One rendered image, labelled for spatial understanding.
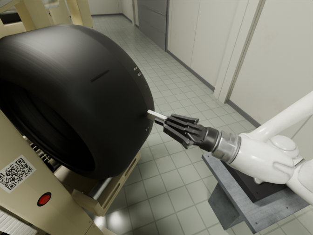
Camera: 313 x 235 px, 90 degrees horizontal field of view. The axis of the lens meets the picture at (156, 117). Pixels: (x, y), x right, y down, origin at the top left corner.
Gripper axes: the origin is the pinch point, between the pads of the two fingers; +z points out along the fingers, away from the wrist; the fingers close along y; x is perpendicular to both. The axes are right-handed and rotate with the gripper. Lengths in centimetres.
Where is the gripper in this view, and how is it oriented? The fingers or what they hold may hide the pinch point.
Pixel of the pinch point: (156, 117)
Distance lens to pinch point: 53.4
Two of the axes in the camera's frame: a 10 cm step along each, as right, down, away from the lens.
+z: -9.0, -3.7, 2.2
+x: -1.3, 7.1, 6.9
